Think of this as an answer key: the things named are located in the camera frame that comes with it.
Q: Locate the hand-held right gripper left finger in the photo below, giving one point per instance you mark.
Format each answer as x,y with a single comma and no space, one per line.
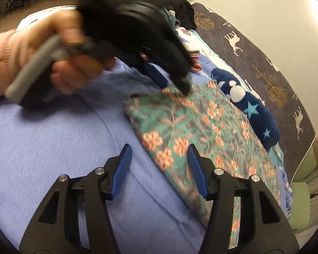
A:
120,172

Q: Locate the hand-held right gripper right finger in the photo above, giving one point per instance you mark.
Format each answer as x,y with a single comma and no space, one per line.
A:
197,172

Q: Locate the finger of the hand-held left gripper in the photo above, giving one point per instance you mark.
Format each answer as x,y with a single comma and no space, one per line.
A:
184,84
153,72

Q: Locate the green floral shirt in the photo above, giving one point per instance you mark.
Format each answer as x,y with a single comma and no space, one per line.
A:
201,127

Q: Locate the person's left forearm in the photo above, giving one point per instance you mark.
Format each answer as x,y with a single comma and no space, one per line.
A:
5,55

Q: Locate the black clothes pile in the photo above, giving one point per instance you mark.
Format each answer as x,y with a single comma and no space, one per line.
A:
186,16

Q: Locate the person's left hand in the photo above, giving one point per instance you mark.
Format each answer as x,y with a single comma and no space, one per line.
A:
69,74

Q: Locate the pink striped folded cloth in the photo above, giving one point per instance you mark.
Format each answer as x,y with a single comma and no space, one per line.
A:
196,64

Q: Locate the teal blanket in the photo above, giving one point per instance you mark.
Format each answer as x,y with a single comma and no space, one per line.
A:
169,18

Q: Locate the blue printed bedsheet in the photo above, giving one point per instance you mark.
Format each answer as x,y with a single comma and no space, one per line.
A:
55,150

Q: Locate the navy star fleece cloth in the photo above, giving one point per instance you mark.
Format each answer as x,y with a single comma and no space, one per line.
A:
254,111

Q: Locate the green pillow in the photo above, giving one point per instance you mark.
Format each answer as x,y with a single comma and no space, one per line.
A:
300,206
304,164

